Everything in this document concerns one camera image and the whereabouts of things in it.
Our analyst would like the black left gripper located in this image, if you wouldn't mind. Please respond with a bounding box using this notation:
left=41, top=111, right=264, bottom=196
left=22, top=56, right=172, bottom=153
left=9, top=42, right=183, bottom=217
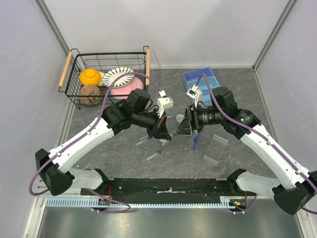
left=132, top=108, right=171, bottom=141

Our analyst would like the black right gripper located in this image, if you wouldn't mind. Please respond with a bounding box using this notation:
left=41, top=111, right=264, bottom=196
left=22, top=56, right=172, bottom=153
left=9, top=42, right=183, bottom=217
left=173, top=103, right=225, bottom=135

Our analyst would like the blue capped test tube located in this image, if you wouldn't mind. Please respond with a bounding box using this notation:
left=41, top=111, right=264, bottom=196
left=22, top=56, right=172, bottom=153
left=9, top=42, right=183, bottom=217
left=136, top=136, right=151, bottom=146

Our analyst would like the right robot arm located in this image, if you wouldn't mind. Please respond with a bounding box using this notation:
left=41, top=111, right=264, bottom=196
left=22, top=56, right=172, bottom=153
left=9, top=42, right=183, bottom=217
left=176, top=86, right=317, bottom=215

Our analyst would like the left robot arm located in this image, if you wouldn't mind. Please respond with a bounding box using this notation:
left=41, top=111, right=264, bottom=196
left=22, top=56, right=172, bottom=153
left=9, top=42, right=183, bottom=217
left=35, top=89, right=173, bottom=196

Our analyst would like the small white cup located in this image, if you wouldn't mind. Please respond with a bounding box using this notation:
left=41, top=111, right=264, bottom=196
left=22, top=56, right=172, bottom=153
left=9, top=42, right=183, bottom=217
left=176, top=114, right=184, bottom=123

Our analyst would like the light blue front bin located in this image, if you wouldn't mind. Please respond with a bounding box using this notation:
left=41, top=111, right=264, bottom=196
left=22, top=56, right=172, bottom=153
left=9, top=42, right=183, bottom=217
left=199, top=95, right=212, bottom=107

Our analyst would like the clear acrylic tube rack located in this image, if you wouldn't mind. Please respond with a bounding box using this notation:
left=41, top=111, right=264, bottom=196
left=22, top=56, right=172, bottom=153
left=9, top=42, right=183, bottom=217
left=203, top=135, right=228, bottom=165

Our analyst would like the pink plate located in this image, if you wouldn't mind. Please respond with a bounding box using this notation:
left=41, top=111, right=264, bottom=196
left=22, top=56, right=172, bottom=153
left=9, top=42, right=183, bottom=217
left=110, top=77, right=144, bottom=100

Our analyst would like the striped white plate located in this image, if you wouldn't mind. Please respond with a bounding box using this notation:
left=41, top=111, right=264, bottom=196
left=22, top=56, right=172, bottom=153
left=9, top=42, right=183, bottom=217
left=103, top=67, right=134, bottom=88

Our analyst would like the brown ceramic bowl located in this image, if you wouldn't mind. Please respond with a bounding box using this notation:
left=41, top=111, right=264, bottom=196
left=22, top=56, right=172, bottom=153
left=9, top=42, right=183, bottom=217
left=79, top=85, right=102, bottom=106

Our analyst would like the cream bowl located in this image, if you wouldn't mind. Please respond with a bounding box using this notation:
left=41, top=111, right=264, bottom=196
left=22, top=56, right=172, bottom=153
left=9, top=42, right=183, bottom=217
left=97, top=71, right=105, bottom=87

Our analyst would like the yellow bowl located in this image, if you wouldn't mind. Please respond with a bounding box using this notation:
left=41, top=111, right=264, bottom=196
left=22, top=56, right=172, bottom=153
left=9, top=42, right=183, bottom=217
left=79, top=68, right=102, bottom=86

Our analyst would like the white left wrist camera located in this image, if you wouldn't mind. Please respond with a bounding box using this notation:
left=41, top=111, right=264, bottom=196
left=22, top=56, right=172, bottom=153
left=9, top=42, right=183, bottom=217
left=157, top=90, right=174, bottom=118

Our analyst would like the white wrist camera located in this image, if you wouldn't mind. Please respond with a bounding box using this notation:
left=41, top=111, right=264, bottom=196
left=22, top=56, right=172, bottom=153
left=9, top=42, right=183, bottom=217
left=157, top=90, right=174, bottom=118
left=186, top=85, right=203, bottom=108

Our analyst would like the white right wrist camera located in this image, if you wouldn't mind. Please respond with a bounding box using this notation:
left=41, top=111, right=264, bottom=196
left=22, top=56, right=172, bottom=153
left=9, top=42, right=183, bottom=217
left=186, top=85, right=203, bottom=108

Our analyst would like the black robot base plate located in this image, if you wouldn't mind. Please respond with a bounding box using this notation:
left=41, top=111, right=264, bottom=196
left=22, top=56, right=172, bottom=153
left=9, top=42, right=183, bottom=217
left=95, top=178, right=246, bottom=204

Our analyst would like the light blue cable duct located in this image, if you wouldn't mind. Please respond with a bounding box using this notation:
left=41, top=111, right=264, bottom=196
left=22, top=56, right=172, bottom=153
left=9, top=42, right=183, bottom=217
left=46, top=197, right=236, bottom=209

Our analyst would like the black wire basket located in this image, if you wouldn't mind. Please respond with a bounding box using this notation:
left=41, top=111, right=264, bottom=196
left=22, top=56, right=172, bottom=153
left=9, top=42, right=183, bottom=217
left=58, top=46, right=150, bottom=108

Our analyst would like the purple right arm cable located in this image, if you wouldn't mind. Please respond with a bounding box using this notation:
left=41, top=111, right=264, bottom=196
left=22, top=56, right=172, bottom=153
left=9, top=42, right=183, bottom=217
left=194, top=73, right=317, bottom=214

